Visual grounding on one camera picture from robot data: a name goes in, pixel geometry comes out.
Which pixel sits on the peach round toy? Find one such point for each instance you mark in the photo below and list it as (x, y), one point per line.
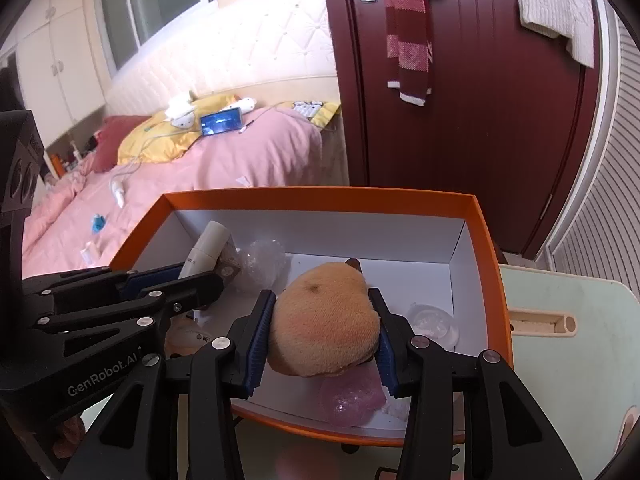
(185, 336)

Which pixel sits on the dark red pillow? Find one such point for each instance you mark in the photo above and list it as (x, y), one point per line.
(112, 145)

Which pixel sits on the window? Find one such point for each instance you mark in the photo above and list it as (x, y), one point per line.
(150, 5)

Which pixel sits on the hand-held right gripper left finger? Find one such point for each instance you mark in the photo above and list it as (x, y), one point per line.
(257, 350)

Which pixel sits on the cream cupboard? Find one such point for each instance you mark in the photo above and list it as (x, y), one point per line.
(60, 70)

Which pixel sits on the smartphone with lit screen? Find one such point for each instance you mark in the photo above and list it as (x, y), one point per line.
(221, 122)

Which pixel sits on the yellow pillow with print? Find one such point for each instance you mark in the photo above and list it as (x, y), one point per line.
(312, 110)

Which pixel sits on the white knitted cloth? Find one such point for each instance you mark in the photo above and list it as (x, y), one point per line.
(555, 5)

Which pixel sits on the person's left hand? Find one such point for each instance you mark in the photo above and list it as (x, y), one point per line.
(67, 437)

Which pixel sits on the white handheld device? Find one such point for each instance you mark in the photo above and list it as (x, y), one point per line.
(119, 194)

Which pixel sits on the cream tufted headboard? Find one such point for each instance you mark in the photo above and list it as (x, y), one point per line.
(240, 50)

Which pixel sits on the clear crinkled plastic ball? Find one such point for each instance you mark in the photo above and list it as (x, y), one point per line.
(262, 262)

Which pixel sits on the plain yellow pillow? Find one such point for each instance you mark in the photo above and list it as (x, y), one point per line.
(160, 145)

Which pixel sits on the dark red door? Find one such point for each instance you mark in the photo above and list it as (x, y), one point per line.
(490, 135)

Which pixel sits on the tan plush toy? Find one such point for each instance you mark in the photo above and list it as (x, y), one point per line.
(320, 320)

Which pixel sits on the white plush toy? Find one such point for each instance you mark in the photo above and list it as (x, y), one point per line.
(180, 112)

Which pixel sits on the white tube bottle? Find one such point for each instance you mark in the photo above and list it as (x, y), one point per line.
(207, 245)

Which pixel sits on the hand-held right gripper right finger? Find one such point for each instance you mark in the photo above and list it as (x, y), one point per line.
(387, 365)

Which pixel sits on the brown printed packet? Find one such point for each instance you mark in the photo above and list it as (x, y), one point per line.
(229, 265)

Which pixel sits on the white louvred closet door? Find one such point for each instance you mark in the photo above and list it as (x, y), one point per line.
(605, 210)

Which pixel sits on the white power strip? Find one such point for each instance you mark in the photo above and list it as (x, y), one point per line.
(247, 105)

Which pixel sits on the small blue toy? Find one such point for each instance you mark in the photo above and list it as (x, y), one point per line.
(98, 223)

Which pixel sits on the red striped scarf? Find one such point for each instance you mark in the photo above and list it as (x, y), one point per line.
(407, 35)

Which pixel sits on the orange-rimmed white cardboard box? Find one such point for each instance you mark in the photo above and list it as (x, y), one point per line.
(350, 230)

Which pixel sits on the pink translucent ball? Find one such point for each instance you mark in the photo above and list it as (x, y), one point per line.
(350, 400)

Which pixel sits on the pink blanket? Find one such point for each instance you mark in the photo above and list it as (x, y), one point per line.
(225, 160)

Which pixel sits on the small white bottle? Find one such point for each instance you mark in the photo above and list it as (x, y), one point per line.
(89, 252)

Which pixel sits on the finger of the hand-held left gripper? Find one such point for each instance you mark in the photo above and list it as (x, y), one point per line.
(150, 277)
(190, 285)

